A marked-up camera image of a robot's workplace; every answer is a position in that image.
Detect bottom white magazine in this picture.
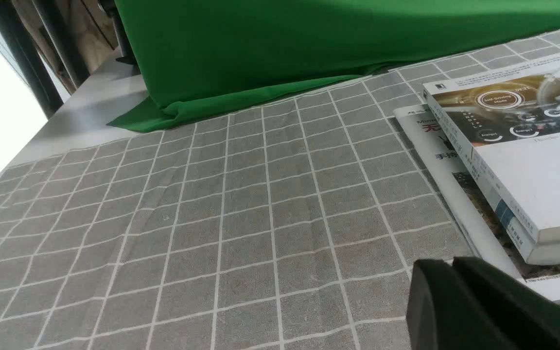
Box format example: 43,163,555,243
394,105,560,303

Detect white book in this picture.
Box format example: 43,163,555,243
478,182,560,265
423,53,560,244

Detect white top book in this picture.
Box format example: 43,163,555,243
423,53,560,244

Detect middle white book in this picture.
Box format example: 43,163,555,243
478,182,560,265

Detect grey checked tablecloth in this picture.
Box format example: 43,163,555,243
0,30,560,350

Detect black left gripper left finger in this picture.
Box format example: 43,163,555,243
406,259,516,350

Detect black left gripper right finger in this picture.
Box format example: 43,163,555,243
453,257,560,350

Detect dark metal frame post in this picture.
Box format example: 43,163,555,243
0,0,64,118

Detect green backdrop cloth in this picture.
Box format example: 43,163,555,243
109,0,560,133

